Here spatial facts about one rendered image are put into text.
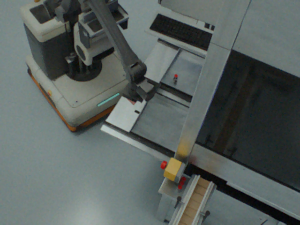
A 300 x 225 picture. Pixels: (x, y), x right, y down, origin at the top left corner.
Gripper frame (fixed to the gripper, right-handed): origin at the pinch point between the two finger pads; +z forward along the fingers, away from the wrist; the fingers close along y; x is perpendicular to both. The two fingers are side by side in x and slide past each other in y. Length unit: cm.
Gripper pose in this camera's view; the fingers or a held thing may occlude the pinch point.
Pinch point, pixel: (134, 103)
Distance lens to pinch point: 185.9
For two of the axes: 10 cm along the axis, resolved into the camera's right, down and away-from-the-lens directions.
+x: 4.6, -7.4, 5.0
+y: 8.9, 4.2, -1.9
